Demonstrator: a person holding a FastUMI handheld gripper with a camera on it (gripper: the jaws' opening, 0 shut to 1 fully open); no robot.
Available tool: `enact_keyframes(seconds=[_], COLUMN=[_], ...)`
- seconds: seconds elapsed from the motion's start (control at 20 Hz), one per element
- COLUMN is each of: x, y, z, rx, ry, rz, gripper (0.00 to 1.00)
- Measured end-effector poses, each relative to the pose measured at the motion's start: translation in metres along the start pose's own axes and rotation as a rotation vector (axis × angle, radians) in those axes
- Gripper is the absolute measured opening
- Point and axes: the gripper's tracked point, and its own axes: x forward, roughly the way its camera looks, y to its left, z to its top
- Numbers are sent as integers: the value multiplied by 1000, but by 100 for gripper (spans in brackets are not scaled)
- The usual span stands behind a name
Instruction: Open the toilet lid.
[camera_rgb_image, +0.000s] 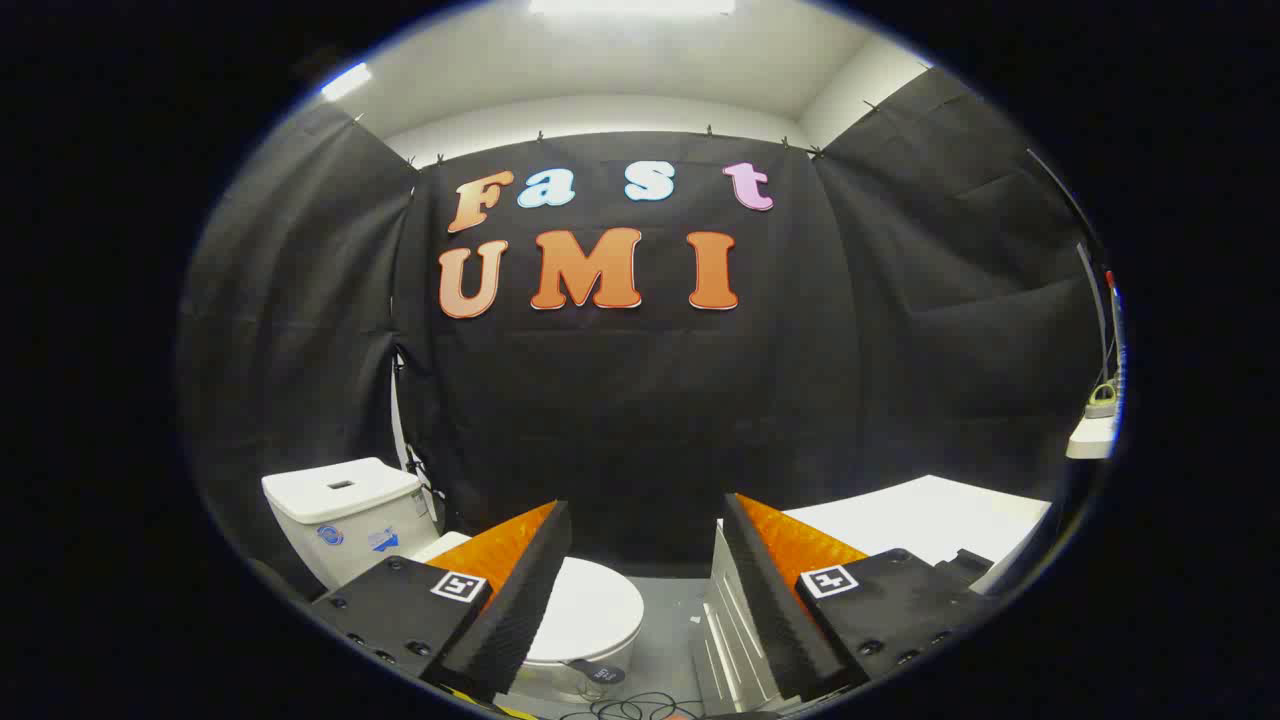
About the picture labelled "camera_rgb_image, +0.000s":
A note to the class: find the black block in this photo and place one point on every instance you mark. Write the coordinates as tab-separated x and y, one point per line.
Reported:
965	566

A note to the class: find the white toilet with tank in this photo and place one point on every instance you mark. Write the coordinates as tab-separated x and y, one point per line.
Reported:
340	520

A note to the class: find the black backdrop cloth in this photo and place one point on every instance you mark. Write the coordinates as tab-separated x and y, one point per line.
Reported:
640	400

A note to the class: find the ceiling light panel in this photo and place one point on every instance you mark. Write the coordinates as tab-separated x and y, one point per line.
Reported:
346	81
630	5

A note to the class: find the white drawer cabinet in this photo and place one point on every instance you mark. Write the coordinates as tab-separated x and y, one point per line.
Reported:
920	515

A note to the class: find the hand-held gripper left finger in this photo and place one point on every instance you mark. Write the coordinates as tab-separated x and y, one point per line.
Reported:
520	610

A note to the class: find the yellow-green tape roll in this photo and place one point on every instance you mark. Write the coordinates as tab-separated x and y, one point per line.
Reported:
1100	405

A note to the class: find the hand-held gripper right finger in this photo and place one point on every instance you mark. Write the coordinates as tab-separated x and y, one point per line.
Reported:
770	600

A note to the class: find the white side table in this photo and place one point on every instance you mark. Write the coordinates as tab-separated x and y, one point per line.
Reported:
1092	438

